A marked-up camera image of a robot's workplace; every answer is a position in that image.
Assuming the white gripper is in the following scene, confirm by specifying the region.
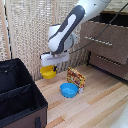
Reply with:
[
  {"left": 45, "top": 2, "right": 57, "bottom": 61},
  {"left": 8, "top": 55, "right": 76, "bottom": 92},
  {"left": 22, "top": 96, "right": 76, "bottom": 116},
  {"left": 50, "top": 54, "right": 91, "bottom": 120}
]
[{"left": 40, "top": 51, "right": 71, "bottom": 73}]

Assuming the yellow plastic bowl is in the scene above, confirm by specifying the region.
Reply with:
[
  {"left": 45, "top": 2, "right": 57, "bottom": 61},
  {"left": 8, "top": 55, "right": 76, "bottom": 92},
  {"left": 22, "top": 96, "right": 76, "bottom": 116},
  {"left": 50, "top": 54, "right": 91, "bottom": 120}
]
[{"left": 39, "top": 64, "right": 58, "bottom": 81}]

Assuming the brown drawer with long handle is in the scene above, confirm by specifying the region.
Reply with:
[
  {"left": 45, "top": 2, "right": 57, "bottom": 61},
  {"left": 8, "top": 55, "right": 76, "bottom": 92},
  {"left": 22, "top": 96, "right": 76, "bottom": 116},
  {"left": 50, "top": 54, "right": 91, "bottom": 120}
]
[{"left": 79, "top": 13, "right": 128, "bottom": 65}]

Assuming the blue plastic bowl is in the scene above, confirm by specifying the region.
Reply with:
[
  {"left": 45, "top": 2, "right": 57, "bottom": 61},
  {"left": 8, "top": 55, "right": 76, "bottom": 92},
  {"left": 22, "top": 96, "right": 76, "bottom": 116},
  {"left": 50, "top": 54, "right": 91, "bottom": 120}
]
[{"left": 59, "top": 82, "right": 79, "bottom": 99}]

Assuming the colourful printed food box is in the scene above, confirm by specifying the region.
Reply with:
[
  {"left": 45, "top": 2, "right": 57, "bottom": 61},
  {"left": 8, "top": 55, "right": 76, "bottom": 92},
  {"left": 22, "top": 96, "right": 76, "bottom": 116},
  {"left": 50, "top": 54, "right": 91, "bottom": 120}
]
[{"left": 66, "top": 66, "right": 86, "bottom": 90}]

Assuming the small white cup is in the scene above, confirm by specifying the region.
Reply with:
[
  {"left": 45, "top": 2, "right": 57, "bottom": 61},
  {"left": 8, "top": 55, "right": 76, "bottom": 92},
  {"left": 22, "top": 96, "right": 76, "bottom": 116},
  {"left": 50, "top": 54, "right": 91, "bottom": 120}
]
[{"left": 77, "top": 86, "right": 85, "bottom": 95}]

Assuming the black fabric storage box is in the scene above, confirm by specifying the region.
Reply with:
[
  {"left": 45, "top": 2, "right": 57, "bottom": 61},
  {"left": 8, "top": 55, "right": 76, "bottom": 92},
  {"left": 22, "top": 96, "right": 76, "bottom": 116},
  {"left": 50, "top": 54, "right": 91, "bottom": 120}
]
[{"left": 0, "top": 58, "right": 50, "bottom": 128}]

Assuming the dark drawer cabinet frame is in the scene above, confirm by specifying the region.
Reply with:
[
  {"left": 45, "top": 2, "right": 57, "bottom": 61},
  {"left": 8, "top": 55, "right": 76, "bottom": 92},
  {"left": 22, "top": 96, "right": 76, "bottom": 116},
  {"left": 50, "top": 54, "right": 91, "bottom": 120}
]
[{"left": 86, "top": 9, "right": 128, "bottom": 83}]

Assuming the brown drawer with short handle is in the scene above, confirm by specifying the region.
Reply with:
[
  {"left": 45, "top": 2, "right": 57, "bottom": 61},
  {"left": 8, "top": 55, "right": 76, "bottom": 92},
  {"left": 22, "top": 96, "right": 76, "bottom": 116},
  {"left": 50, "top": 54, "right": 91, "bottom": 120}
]
[{"left": 88, "top": 51, "right": 128, "bottom": 81}]

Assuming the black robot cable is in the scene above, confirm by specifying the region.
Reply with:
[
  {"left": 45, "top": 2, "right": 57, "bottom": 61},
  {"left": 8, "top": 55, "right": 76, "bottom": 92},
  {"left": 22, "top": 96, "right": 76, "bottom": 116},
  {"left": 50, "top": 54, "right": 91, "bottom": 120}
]
[{"left": 69, "top": 2, "right": 128, "bottom": 54}]

